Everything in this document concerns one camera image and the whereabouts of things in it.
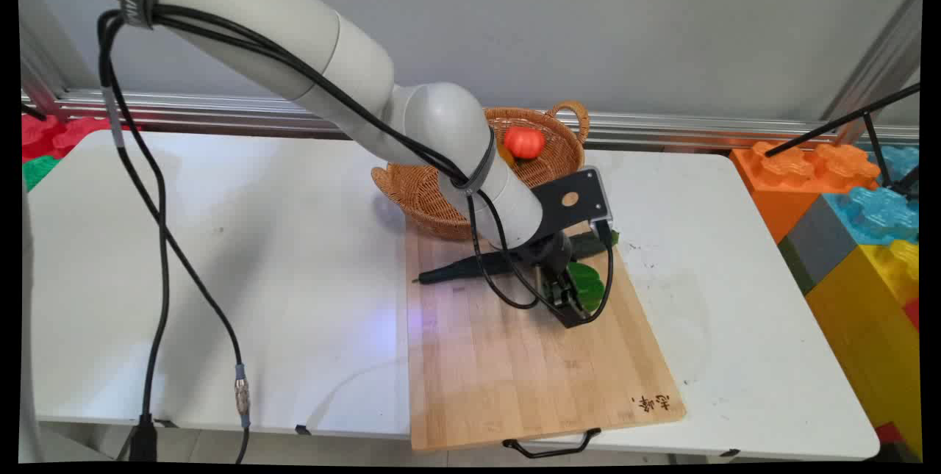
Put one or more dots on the horizontal aluminium frame rail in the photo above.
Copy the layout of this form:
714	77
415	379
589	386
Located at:
662	127

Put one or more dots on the gray foam block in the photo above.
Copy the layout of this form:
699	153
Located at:
820	246

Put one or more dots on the dark green cucumber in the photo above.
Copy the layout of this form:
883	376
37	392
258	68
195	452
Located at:
456	272

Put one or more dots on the red tomato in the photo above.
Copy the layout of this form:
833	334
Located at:
524	142

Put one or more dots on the blue foam block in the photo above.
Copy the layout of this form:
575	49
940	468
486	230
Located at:
882	213

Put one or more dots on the green foam block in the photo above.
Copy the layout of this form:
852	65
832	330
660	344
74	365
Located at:
38	171

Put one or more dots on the slanted aluminium frame post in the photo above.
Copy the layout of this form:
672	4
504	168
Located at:
875	55

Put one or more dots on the bamboo cutting board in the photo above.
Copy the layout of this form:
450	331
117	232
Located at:
514	371

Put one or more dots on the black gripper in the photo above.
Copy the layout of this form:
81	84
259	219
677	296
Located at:
551	252

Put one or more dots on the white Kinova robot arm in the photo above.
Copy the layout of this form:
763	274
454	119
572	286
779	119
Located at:
257	11

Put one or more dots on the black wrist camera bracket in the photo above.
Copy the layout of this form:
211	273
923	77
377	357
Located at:
570	198

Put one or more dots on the red foam block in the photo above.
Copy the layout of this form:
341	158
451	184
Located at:
62	132

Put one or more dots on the orange foam block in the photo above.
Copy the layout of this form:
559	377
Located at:
779	191

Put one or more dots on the green bell pepper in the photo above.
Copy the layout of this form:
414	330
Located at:
588	286

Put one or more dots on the black tripod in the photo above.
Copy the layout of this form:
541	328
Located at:
845	120

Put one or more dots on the woven wicker basket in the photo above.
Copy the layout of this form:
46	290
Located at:
423	191

